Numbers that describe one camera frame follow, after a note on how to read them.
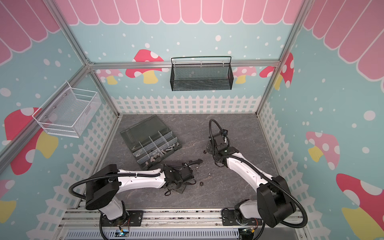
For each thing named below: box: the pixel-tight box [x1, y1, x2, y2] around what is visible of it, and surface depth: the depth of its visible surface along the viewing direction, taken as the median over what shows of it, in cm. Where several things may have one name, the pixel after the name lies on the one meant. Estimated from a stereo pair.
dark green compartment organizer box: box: [120, 114, 183, 169], surface depth 102 cm
